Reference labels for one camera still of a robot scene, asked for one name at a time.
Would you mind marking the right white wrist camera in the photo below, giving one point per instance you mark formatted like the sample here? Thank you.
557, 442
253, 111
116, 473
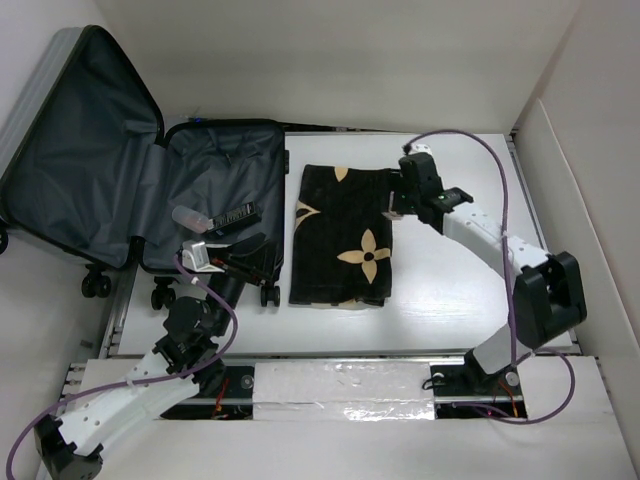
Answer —
417, 148

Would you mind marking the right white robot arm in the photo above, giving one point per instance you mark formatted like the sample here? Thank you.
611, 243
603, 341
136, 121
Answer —
544, 291

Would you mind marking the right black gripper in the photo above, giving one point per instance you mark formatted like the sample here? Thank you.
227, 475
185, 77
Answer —
397, 206

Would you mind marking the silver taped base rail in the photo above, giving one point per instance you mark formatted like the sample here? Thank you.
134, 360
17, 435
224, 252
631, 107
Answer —
352, 390

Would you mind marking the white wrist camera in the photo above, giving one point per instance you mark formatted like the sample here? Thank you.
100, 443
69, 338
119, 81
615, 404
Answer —
197, 256
417, 148

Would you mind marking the grey hard-shell suitcase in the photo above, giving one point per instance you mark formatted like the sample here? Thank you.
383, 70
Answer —
90, 169

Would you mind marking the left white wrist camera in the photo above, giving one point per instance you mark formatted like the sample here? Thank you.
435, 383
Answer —
197, 256

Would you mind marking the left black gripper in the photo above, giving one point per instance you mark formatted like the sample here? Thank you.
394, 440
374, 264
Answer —
249, 267

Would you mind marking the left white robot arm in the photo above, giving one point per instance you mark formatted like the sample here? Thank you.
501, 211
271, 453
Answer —
185, 362

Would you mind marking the dark glossy rectangular box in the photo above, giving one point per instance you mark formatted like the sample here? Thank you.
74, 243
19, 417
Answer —
235, 220

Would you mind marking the clear plastic travel bottle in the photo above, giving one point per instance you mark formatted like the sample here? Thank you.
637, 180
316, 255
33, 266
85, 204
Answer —
191, 219

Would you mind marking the black towel with beige flowers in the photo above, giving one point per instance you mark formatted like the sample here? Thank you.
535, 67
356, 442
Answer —
342, 242

